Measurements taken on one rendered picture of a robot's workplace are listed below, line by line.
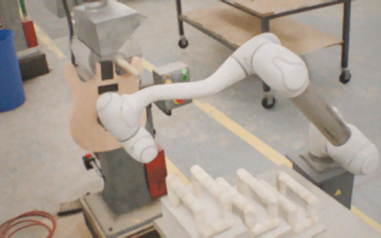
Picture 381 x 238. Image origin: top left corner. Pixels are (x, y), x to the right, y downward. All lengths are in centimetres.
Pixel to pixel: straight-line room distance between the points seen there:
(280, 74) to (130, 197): 139
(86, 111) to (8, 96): 293
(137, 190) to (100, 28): 120
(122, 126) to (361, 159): 98
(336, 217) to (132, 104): 79
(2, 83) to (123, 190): 246
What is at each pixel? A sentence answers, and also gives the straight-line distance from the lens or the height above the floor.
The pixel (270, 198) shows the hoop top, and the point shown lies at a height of 113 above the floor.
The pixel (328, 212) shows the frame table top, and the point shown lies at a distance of 170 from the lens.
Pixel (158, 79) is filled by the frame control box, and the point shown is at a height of 109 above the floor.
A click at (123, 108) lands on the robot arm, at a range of 165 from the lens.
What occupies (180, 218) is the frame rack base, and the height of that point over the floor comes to 110.
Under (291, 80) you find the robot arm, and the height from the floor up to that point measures 134.
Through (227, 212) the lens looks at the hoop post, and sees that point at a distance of 134.
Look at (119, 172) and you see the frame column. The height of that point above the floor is 56.
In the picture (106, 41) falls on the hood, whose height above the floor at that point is 145.
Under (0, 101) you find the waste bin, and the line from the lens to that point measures 493.
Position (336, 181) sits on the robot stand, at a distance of 231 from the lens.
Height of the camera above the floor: 203
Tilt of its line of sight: 29 degrees down
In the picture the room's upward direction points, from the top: 6 degrees counter-clockwise
